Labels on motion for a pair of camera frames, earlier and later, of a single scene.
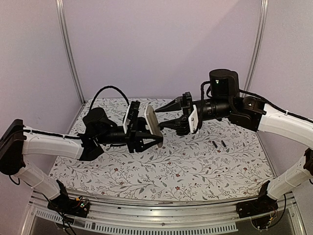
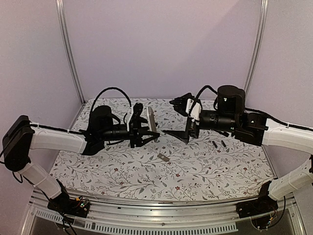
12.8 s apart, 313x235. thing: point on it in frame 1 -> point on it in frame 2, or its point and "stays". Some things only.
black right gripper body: [224, 105] -> [225, 122]
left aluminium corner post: [69, 46] stays
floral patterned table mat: [218, 161] stays
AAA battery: [215, 144] stays
